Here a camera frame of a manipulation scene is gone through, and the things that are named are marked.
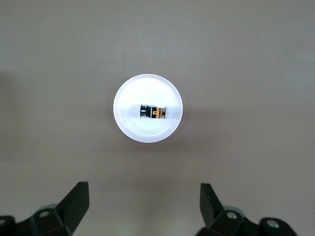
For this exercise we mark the pale pink round plate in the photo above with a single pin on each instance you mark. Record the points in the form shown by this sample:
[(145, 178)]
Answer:
[(147, 132)]

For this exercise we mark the orange black push-button switch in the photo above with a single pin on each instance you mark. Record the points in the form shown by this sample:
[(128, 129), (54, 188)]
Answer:
[(152, 111)]

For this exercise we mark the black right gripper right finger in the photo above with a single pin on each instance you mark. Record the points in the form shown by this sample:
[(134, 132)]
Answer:
[(221, 221)]

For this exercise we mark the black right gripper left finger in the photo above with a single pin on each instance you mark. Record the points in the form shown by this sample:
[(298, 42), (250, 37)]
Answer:
[(61, 216)]

